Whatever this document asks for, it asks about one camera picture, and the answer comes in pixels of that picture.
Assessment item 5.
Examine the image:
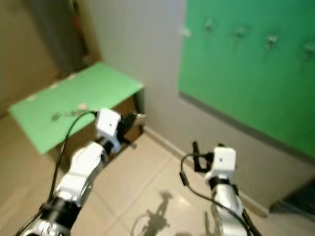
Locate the brown wooden side cabinet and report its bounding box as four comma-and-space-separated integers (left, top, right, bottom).
49, 96, 146, 168

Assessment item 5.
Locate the green cover sheet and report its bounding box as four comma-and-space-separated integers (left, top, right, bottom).
9, 61, 144, 155

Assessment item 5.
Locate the key bunch with white fob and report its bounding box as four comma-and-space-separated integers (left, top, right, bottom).
52, 102, 90, 122

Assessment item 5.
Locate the dark grey door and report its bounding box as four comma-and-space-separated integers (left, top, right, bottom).
25, 0, 94, 77

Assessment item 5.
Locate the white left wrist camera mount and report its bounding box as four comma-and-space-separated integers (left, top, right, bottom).
95, 108, 123, 148

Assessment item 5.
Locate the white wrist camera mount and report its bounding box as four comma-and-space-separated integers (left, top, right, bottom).
95, 108, 123, 148
205, 146, 237, 183

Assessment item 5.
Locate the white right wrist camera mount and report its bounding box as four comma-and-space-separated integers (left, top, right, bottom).
205, 146, 237, 183

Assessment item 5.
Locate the green wall board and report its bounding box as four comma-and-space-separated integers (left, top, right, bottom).
179, 0, 315, 161

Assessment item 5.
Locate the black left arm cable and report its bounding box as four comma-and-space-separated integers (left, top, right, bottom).
16, 111, 99, 236

